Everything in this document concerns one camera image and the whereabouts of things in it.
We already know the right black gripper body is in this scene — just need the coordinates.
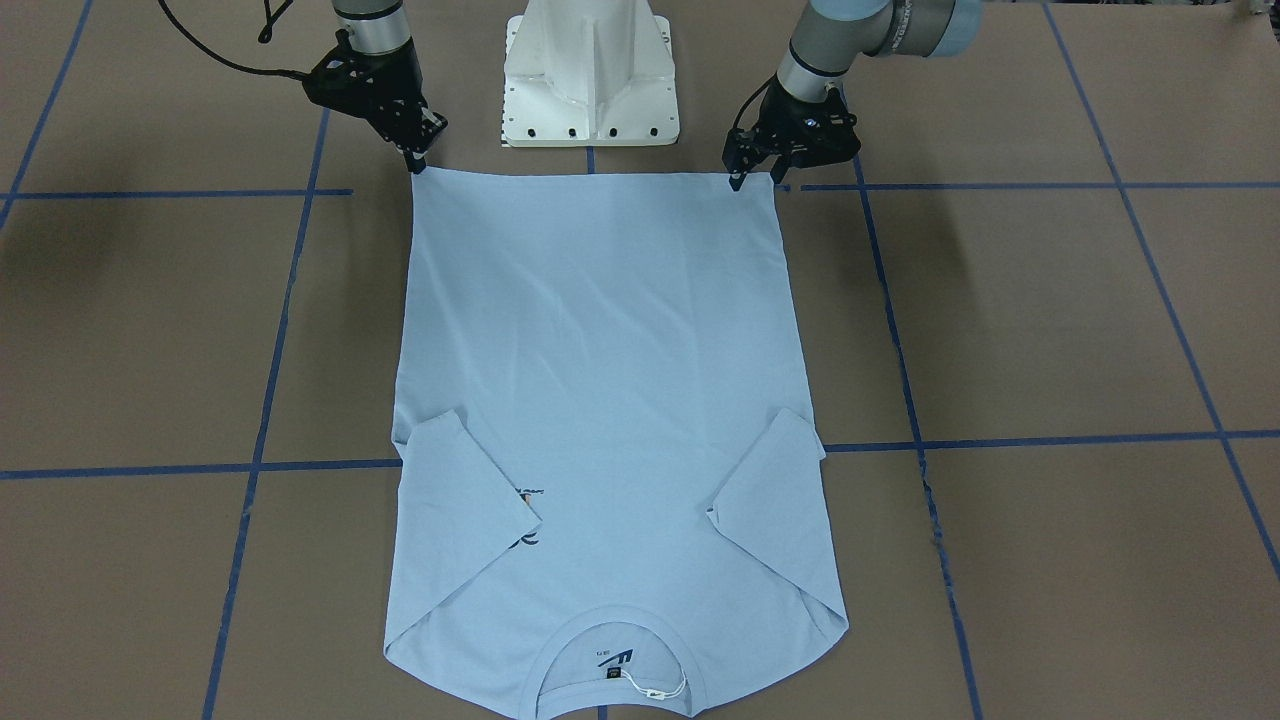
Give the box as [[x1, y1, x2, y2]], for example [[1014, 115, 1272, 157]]
[[302, 40, 448, 151]]

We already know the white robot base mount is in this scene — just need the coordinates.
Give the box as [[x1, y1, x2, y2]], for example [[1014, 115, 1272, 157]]
[[500, 1, 681, 149]]

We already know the light blue t-shirt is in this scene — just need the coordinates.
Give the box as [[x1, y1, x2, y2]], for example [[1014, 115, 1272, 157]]
[[381, 168, 850, 719]]

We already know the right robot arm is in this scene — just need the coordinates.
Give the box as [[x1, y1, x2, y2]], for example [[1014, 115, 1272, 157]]
[[302, 1, 448, 174]]

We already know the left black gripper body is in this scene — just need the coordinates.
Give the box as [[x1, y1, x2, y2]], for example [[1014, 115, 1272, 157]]
[[722, 79, 861, 170]]

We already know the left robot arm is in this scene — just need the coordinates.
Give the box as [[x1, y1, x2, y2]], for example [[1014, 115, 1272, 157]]
[[722, 1, 983, 191]]

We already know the white hang tag string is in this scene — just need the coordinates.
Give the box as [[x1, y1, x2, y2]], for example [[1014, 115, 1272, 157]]
[[618, 667, 691, 701]]

